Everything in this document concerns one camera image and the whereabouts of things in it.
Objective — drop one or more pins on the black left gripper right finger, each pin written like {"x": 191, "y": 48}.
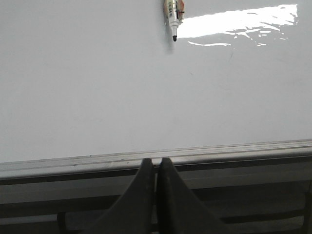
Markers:
{"x": 179, "y": 211}

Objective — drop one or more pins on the white whiteboard marker black tip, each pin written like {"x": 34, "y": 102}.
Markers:
{"x": 173, "y": 13}

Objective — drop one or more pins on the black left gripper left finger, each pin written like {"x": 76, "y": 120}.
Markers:
{"x": 132, "y": 212}

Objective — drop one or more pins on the white whiteboard with aluminium frame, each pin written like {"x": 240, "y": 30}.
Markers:
{"x": 90, "y": 82}

